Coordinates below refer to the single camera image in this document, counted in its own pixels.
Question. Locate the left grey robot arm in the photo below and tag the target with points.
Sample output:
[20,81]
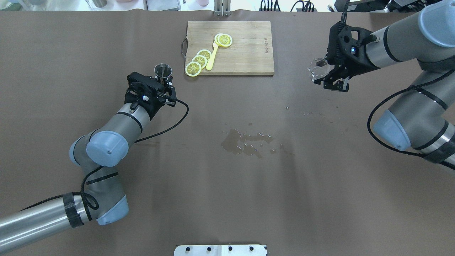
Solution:
[101,196]

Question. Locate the lemon slice on spoon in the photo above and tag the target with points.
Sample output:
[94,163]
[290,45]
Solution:
[223,40]

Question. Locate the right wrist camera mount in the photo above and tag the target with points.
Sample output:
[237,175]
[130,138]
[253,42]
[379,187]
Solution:
[348,44]

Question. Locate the aluminium frame post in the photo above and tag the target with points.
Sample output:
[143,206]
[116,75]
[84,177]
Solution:
[222,8]

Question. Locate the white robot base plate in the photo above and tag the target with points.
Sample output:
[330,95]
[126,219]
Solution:
[221,250]

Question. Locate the yellow plastic spoon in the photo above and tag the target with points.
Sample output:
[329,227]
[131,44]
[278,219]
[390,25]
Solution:
[211,60]

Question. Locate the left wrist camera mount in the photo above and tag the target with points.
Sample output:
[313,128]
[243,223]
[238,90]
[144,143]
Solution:
[144,90]

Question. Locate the lemon slice front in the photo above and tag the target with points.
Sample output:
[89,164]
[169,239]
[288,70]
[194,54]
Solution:
[193,69]

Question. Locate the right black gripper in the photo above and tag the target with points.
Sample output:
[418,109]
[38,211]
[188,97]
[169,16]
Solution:
[349,69]

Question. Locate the lemon slice middle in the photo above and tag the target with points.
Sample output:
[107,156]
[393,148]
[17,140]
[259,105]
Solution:
[201,60]

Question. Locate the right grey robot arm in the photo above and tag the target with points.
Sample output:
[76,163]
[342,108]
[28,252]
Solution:
[409,121]

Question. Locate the steel measuring jigger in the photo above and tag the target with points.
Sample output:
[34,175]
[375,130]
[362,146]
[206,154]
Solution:
[163,73]

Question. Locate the bamboo cutting board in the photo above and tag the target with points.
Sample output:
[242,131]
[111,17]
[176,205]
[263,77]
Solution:
[251,52]

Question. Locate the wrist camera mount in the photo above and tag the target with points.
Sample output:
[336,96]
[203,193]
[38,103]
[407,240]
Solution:
[144,90]
[348,44]

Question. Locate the spilled liquid puddle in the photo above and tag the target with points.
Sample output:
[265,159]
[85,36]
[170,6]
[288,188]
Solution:
[254,144]

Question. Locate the small clear glass beaker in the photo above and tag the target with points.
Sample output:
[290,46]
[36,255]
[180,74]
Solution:
[319,68]

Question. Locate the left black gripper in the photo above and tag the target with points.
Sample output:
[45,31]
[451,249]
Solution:
[155,105]

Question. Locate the lemon slice back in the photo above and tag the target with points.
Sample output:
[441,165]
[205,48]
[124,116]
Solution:
[205,53]

